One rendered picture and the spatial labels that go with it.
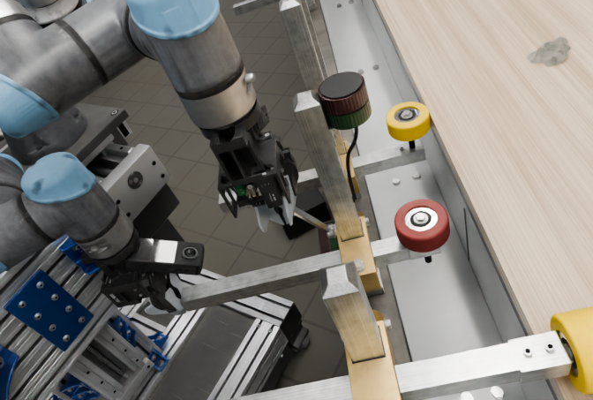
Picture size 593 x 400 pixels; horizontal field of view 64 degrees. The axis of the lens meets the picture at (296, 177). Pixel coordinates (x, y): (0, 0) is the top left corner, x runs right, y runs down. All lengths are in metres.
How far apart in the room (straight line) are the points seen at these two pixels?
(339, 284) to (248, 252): 1.58
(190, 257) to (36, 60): 0.37
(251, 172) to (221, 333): 1.11
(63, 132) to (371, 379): 0.72
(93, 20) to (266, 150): 0.22
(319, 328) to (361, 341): 1.21
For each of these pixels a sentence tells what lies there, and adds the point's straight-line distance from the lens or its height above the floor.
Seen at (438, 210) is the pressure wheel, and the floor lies 0.91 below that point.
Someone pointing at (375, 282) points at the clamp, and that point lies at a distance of 0.76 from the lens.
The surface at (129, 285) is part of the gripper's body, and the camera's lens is 0.78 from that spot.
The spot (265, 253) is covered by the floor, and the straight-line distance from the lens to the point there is 1.98.
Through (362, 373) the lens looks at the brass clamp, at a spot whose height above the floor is 0.97.
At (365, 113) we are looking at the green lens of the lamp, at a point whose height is 1.11.
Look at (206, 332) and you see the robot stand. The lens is 1.63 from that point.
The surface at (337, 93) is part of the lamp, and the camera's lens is 0.59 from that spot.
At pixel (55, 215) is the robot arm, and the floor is 1.14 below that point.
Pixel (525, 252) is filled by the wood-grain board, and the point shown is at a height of 0.90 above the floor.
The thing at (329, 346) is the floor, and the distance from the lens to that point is 1.69.
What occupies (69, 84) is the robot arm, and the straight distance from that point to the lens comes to 0.52.
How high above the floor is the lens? 1.48
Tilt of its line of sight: 42 degrees down
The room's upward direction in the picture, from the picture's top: 23 degrees counter-clockwise
